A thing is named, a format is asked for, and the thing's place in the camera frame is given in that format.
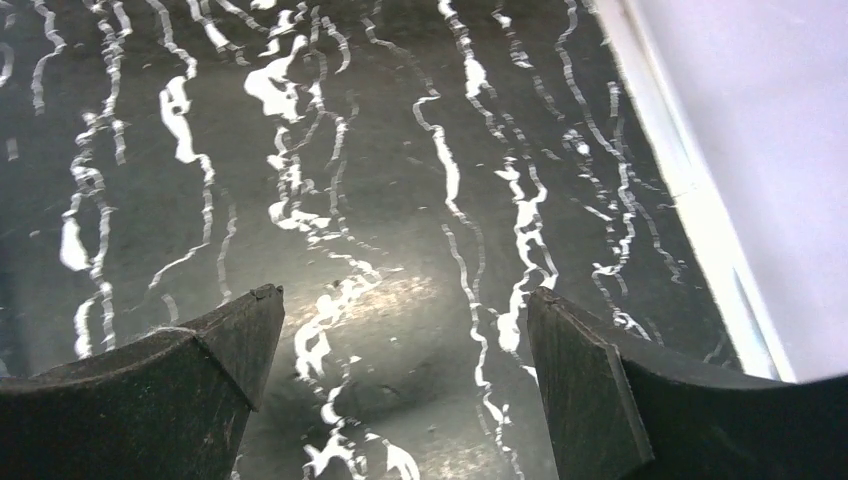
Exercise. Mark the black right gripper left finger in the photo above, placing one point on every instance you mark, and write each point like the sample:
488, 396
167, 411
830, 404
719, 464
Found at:
171, 405

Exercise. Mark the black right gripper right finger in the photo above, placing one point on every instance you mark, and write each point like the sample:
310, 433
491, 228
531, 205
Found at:
622, 407

